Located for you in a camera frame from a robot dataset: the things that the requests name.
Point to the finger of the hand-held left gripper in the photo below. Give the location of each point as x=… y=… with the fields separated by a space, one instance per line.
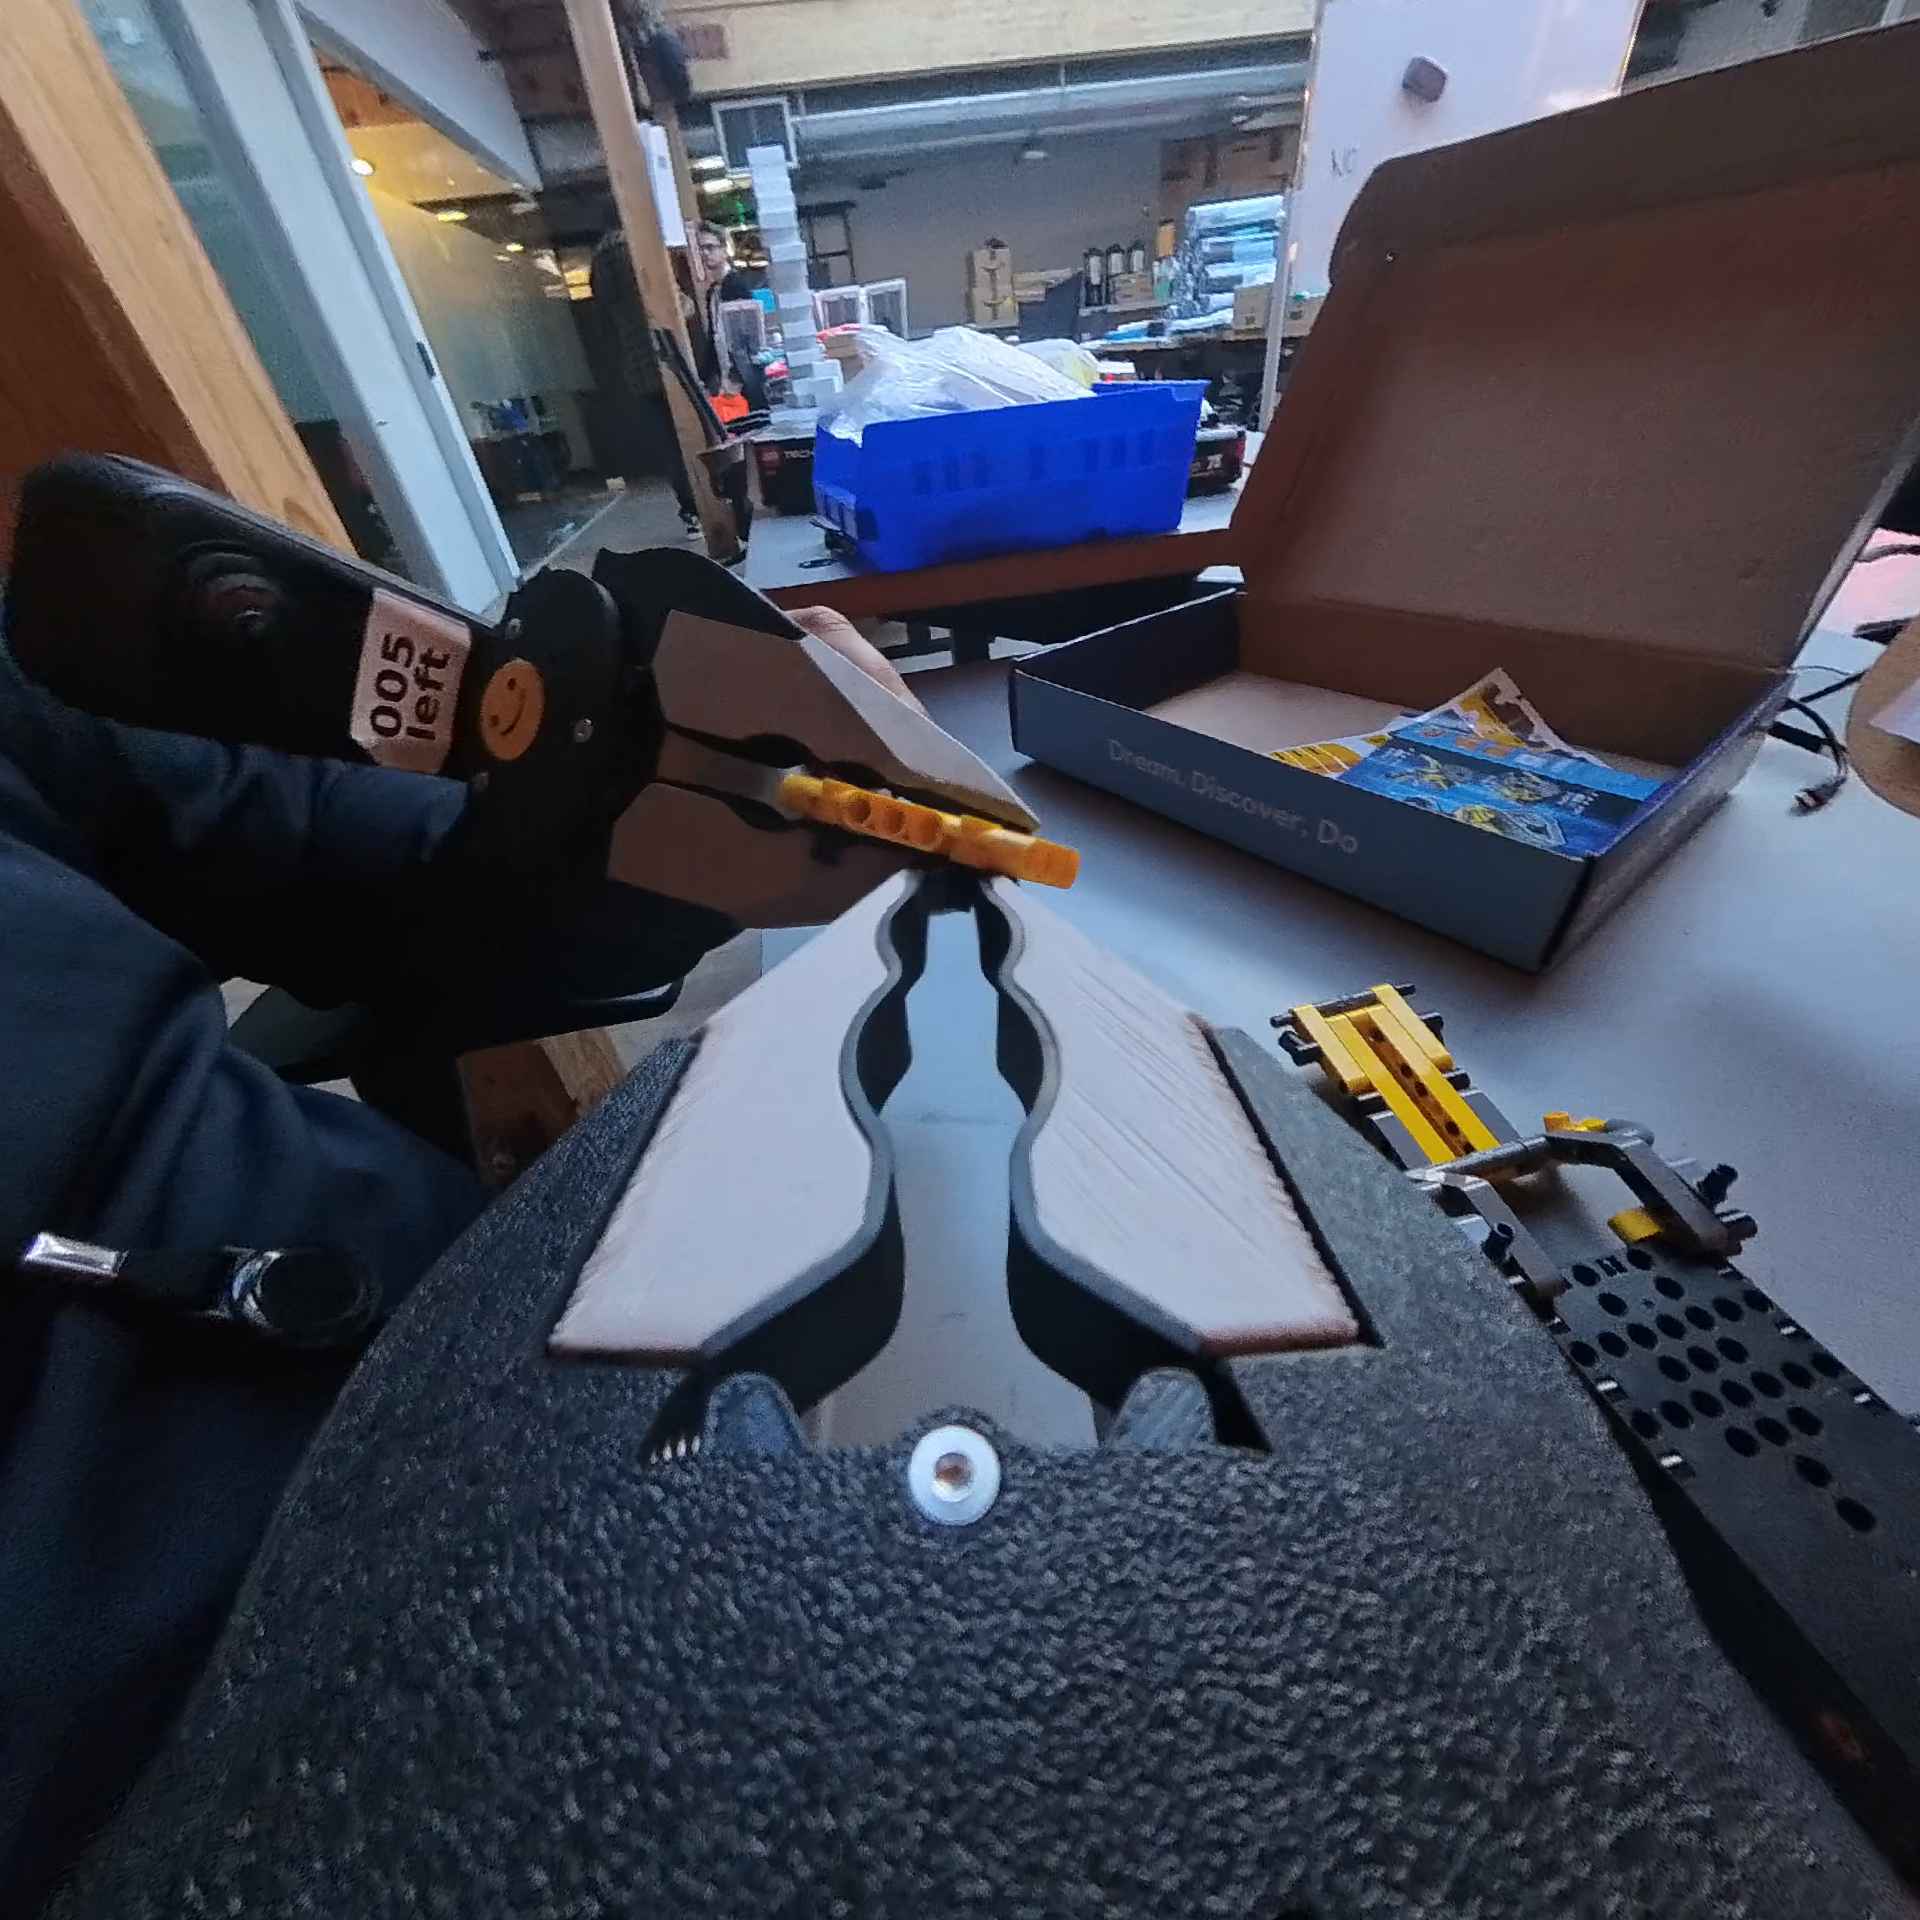
x=721 y=848
x=794 y=704

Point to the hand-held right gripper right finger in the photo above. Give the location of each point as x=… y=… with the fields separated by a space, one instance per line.
x=1171 y=1170

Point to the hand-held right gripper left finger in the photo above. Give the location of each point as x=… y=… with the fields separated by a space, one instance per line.
x=751 y=1170

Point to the yellow angled toy beam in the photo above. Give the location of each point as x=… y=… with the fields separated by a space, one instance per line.
x=900 y=823

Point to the person's left forearm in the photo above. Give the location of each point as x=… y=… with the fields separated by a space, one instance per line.
x=300 y=871

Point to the grey desk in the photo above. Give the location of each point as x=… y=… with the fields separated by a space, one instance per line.
x=1724 y=1020

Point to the person's left hand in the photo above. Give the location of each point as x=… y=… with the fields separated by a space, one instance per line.
x=854 y=644

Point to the wooden background table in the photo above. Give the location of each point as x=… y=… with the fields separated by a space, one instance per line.
x=990 y=593

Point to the wooden pillar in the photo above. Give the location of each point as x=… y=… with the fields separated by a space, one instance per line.
x=120 y=300

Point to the blue plastic bin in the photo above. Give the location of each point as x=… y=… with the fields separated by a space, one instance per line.
x=1005 y=472

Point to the clear plastic bag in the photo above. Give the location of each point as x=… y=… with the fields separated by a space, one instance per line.
x=945 y=374

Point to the stack of white boxes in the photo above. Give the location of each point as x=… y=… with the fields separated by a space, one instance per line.
x=788 y=270

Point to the blue yellow toy booklet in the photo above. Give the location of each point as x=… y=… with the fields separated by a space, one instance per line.
x=1500 y=764

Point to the black yellow toy vehicle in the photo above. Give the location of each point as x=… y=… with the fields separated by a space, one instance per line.
x=1724 y=1351

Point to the person's dark navy clothing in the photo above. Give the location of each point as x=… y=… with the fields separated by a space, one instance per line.
x=151 y=1501

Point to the blue cardboard box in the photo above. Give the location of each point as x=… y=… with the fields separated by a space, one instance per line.
x=1575 y=451

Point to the instruction sheet on board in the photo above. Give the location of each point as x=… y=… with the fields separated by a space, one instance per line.
x=1887 y=734

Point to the white board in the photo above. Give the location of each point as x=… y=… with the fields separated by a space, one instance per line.
x=1470 y=121

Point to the thin wooden post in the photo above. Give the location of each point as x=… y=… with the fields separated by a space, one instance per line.
x=638 y=224

